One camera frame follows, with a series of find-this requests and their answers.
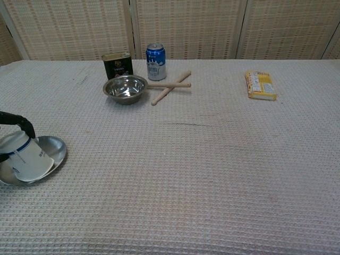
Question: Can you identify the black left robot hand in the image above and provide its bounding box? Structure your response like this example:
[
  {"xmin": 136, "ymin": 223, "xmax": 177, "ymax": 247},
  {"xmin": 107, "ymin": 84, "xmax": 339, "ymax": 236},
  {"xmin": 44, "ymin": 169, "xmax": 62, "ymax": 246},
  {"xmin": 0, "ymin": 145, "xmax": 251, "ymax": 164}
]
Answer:
[{"xmin": 0, "ymin": 111, "xmax": 36, "ymax": 163}]

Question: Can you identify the white paper cup blue stripe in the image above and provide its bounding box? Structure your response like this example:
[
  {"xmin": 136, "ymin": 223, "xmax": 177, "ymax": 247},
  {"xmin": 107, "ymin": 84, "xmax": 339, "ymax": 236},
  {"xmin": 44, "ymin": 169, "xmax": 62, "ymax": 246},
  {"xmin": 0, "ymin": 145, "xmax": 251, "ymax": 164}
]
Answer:
[{"xmin": 0, "ymin": 130, "xmax": 55, "ymax": 183}]

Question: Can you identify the round stainless steel plate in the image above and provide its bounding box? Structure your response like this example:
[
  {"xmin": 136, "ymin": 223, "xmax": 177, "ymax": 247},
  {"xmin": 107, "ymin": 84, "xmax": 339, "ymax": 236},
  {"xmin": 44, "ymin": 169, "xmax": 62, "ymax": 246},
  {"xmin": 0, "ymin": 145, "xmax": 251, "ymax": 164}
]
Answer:
[{"xmin": 0, "ymin": 135, "xmax": 67, "ymax": 186}]

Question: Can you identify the stainless steel bowl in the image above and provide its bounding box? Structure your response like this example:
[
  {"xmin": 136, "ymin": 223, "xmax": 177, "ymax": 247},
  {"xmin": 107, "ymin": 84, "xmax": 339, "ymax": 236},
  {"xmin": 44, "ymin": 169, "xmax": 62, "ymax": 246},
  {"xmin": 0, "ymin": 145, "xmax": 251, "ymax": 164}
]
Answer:
[{"xmin": 103, "ymin": 74, "xmax": 149, "ymax": 106}]

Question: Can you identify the dark rectangular tin can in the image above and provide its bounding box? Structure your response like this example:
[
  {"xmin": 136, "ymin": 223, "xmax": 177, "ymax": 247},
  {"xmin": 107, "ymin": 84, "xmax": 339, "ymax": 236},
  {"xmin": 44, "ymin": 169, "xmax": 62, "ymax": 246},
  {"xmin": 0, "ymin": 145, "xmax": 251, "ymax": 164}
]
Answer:
[{"xmin": 101, "ymin": 50, "xmax": 134, "ymax": 80}]

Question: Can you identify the blue and white drink can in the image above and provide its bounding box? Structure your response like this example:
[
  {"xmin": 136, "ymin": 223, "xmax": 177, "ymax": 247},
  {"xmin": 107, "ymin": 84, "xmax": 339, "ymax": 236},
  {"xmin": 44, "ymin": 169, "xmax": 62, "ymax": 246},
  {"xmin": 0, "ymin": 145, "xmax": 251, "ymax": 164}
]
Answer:
[{"xmin": 145, "ymin": 43, "xmax": 167, "ymax": 81}]

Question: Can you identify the wooden stick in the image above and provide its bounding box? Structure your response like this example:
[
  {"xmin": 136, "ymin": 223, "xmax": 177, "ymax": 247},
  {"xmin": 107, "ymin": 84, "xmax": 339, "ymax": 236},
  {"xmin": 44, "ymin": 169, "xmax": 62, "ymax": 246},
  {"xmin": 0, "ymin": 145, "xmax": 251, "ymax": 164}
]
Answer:
[
  {"xmin": 151, "ymin": 70, "xmax": 192, "ymax": 106},
  {"xmin": 147, "ymin": 82, "xmax": 192, "ymax": 89}
]

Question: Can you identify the grey waffle-weave tablecloth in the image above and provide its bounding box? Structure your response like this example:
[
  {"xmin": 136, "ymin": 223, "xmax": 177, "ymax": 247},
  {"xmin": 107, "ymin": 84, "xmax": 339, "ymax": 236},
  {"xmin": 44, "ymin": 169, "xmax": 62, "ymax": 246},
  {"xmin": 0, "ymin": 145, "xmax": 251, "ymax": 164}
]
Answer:
[{"xmin": 0, "ymin": 58, "xmax": 340, "ymax": 255}]

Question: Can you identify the woven bamboo folding screen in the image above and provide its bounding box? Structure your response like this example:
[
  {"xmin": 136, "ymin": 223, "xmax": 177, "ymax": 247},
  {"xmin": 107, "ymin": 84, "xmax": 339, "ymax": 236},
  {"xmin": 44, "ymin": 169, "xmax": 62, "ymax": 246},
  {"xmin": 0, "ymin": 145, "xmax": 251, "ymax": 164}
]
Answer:
[{"xmin": 0, "ymin": 0, "xmax": 340, "ymax": 66}]

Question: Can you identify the yellow snack package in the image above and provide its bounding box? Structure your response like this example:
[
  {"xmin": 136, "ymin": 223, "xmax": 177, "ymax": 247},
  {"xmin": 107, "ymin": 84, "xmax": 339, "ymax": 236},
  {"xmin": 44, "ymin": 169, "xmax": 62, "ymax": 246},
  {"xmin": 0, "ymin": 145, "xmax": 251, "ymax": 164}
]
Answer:
[{"xmin": 244, "ymin": 70, "xmax": 279, "ymax": 101}]

